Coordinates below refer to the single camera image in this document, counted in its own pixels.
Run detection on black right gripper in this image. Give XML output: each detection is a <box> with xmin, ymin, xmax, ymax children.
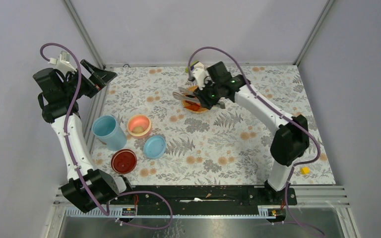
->
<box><xmin>192</xmin><ymin>78</ymin><xmax>221</xmax><ymax>111</ymax></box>

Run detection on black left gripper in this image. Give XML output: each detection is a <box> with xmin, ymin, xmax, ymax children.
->
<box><xmin>62</xmin><ymin>59</ymin><xmax>116</xmax><ymax>100</ymax></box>

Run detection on metal serving tongs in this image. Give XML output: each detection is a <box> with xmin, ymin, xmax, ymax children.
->
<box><xmin>172</xmin><ymin>87</ymin><xmax>200</xmax><ymax>103</ymax></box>

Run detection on beige steamed bun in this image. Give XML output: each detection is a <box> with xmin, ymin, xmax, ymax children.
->
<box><xmin>132</xmin><ymin>126</ymin><xmax>146</xmax><ymax>134</ymax></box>

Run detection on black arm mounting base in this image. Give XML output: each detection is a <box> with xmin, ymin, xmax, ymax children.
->
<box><xmin>110</xmin><ymin>185</ymin><xmax>298</xmax><ymax>216</ymax></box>

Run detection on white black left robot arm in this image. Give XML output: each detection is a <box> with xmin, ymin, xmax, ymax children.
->
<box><xmin>33</xmin><ymin>58</ymin><xmax>134</xmax><ymax>213</ymax></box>

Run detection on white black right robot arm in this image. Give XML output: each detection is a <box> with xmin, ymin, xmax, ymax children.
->
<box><xmin>189</xmin><ymin>62</ymin><xmax>310</xmax><ymax>204</ymax></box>

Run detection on pink lunch box bowl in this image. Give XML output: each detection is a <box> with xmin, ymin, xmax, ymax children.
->
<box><xmin>127</xmin><ymin>115</ymin><xmax>152</xmax><ymax>139</ymax></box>

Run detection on green purple white toy block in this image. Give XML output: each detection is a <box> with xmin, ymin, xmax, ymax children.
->
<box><xmin>185</xmin><ymin>60</ymin><xmax>199</xmax><ymax>73</ymax></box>

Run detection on red orange food piece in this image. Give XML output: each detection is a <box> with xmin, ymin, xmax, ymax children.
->
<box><xmin>184</xmin><ymin>101</ymin><xmax>201</xmax><ymax>112</ymax></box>

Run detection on woven bamboo plate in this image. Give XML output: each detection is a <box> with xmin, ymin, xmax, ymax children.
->
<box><xmin>179</xmin><ymin>86</ymin><xmax>208</xmax><ymax>114</ymax></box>

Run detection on light blue cup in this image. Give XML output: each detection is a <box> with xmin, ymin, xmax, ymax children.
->
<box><xmin>91</xmin><ymin>116</ymin><xmax>127</xmax><ymax>151</ymax></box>

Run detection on floral patterned table mat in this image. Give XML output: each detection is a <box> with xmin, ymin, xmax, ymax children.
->
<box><xmin>101</xmin><ymin>65</ymin><xmax>336</xmax><ymax>185</ymax></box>

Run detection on dark red lid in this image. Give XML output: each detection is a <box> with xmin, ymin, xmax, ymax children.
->
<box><xmin>111</xmin><ymin>149</ymin><xmax>137</xmax><ymax>175</ymax></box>

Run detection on light blue lid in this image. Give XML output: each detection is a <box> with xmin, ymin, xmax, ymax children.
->
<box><xmin>143</xmin><ymin>135</ymin><xmax>167</xmax><ymax>159</ymax></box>

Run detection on small yellow block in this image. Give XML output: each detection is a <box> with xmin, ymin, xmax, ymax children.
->
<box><xmin>300</xmin><ymin>167</ymin><xmax>310</xmax><ymax>175</ymax></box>

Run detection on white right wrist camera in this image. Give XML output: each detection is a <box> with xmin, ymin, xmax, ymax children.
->
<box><xmin>189</xmin><ymin>62</ymin><xmax>209</xmax><ymax>90</ymax></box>

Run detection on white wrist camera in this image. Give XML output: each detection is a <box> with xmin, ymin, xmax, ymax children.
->
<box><xmin>189</xmin><ymin>62</ymin><xmax>209</xmax><ymax>90</ymax></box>
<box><xmin>48</xmin><ymin>51</ymin><xmax>77</xmax><ymax>74</ymax></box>

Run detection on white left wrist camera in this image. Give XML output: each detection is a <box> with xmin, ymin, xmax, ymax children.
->
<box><xmin>48</xmin><ymin>51</ymin><xmax>77</xmax><ymax>74</ymax></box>

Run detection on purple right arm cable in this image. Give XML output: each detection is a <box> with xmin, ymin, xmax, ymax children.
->
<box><xmin>188</xmin><ymin>46</ymin><xmax>326</xmax><ymax>238</ymax></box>

